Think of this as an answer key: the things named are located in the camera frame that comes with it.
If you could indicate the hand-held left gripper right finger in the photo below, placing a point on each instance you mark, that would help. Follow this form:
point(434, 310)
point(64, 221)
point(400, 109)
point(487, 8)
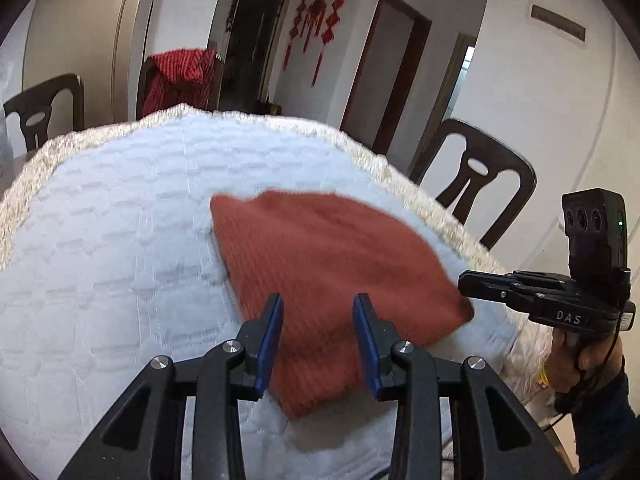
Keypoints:
point(365, 345)

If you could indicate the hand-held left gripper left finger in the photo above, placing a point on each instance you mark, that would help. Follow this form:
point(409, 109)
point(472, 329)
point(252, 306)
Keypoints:
point(267, 345)

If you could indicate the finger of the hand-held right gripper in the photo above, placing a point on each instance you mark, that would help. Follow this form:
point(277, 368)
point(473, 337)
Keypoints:
point(495, 287)

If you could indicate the rust knit sweater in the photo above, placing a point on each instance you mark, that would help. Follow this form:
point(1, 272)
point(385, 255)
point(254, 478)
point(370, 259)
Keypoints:
point(325, 260)

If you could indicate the person's right forearm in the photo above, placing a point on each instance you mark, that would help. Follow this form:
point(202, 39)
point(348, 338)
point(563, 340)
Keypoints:
point(605, 420)

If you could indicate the person's right hand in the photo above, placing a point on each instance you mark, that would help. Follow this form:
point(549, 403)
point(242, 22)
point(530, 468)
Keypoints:
point(567, 370)

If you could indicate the dark wooden chair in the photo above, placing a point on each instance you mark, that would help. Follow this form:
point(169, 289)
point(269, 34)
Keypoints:
point(30, 102)
point(470, 140)
point(216, 80)

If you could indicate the white fringed table cover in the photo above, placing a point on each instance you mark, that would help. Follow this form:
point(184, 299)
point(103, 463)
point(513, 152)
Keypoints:
point(100, 260)

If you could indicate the grey door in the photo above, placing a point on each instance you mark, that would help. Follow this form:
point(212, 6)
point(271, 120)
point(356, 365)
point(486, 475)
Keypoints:
point(457, 90)

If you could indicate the brown wooden door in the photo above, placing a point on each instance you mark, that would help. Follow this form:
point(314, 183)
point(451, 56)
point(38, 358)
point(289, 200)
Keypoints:
point(385, 70)

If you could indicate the red knit garment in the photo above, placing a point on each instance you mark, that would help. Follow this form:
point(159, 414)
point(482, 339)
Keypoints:
point(175, 75)

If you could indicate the dark open doorway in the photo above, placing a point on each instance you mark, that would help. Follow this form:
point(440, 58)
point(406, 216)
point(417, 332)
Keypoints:
point(250, 50)

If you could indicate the beige sliding door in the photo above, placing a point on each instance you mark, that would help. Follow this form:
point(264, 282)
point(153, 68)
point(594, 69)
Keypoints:
point(75, 35)

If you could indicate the grey wall-mounted box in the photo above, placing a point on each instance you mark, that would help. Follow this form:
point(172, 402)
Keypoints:
point(557, 22)

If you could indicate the red knot wall decoration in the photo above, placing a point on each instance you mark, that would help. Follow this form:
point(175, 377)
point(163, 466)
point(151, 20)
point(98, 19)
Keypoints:
point(299, 15)
point(337, 5)
point(316, 10)

